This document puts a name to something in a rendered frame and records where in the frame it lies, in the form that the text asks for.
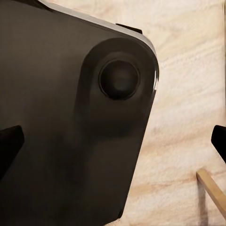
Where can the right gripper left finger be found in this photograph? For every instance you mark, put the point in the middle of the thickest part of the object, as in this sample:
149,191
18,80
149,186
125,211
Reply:
11,141

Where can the breakfast table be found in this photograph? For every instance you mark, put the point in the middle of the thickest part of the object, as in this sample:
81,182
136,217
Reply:
216,194

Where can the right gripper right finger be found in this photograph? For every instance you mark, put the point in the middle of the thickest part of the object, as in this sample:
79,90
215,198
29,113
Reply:
218,139

